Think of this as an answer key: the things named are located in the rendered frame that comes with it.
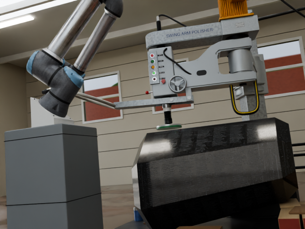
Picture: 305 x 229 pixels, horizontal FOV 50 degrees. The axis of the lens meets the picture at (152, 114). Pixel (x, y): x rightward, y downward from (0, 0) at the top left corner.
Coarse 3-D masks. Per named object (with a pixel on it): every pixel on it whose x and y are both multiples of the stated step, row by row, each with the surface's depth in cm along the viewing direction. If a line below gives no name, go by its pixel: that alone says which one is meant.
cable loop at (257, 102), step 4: (256, 80) 276; (256, 84) 274; (232, 88) 277; (256, 88) 273; (232, 92) 276; (256, 92) 273; (232, 96) 275; (256, 96) 273; (232, 100) 275; (256, 100) 273; (232, 104) 275; (256, 104) 273; (256, 108) 271; (236, 112) 274; (240, 112) 273; (244, 112) 272; (248, 112) 272; (252, 112) 272
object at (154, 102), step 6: (180, 96) 278; (192, 96) 276; (114, 102) 285; (120, 102) 285; (126, 102) 284; (132, 102) 283; (138, 102) 282; (144, 102) 282; (150, 102) 281; (156, 102) 280; (162, 102) 279; (168, 102) 278; (174, 102) 278; (180, 102) 288; (186, 102) 287; (192, 102) 287; (120, 108) 290; (126, 108) 292; (132, 108) 294
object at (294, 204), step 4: (288, 200) 241; (292, 200) 239; (296, 200) 238; (280, 204) 227; (284, 204) 225; (288, 204) 224; (292, 204) 222; (296, 204) 221; (300, 204) 221; (304, 204) 220; (280, 208) 221; (296, 208) 209; (300, 208) 208; (304, 208) 207; (292, 212) 198; (296, 212) 197; (300, 212) 196; (304, 212) 194
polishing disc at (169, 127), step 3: (162, 126) 273; (165, 126) 272; (168, 126) 271; (171, 126) 271; (174, 126) 272; (177, 126) 273; (180, 126) 276; (159, 129) 284; (162, 129) 287; (165, 129) 289; (168, 129) 292
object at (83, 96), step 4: (76, 96) 307; (80, 96) 311; (84, 96) 271; (88, 96) 271; (92, 96) 271; (88, 100) 315; (92, 100) 316; (96, 100) 272; (100, 100) 273; (104, 100) 275; (96, 104) 318; (100, 104) 316; (104, 104) 315; (108, 104) 278; (112, 104) 281; (112, 108) 309
